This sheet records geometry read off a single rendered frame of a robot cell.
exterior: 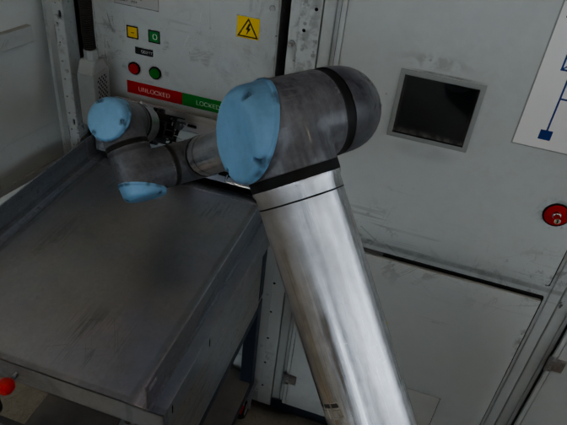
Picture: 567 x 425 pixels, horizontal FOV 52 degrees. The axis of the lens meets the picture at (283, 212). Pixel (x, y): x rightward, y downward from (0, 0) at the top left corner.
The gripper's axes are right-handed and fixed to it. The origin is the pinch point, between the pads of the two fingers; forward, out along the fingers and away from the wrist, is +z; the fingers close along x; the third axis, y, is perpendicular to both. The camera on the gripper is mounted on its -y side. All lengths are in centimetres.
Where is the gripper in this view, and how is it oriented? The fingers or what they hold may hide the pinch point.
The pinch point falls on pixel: (170, 128)
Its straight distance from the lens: 156.4
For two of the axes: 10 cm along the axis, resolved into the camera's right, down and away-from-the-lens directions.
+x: 2.3, -9.6, -1.2
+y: 9.5, 2.5, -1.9
